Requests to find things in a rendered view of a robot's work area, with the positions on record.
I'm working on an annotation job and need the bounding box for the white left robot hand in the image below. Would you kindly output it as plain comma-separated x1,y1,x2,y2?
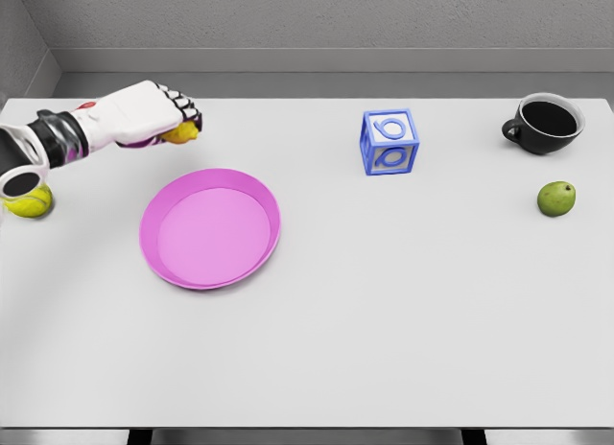
106,80,204,151

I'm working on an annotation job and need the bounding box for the yellow lemon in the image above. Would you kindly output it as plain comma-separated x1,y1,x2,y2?
162,121,200,146

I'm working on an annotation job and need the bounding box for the pink round plate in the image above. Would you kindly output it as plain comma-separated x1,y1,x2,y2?
139,168,282,292

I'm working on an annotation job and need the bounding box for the yellow-green tennis ball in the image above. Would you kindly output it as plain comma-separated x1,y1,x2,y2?
0,184,54,220

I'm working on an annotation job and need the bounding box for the blue letter block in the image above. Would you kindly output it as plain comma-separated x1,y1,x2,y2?
359,108,421,177

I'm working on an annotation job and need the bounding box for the black coffee cup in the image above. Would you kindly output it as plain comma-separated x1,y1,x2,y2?
501,92,587,156

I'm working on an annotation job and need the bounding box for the green pear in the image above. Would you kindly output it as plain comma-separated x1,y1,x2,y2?
536,180,578,219

